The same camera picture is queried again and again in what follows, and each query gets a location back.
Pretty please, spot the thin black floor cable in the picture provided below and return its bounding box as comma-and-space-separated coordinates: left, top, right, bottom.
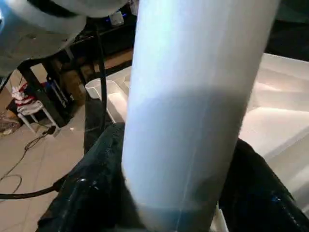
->
0, 125, 57, 194

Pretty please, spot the white plastic table leg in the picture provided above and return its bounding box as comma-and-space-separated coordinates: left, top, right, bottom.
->
120, 0, 281, 232

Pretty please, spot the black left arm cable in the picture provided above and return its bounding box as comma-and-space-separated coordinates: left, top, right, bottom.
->
93, 23, 109, 135

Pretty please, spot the white plastic table top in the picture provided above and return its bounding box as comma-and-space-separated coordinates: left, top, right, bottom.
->
85, 52, 309, 216

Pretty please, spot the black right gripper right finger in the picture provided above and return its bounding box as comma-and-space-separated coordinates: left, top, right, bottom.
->
218, 137, 309, 232

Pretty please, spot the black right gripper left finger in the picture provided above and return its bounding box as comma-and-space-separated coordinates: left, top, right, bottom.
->
36, 123, 141, 232

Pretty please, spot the white stool with red cloth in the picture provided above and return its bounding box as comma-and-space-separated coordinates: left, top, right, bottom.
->
14, 85, 55, 135

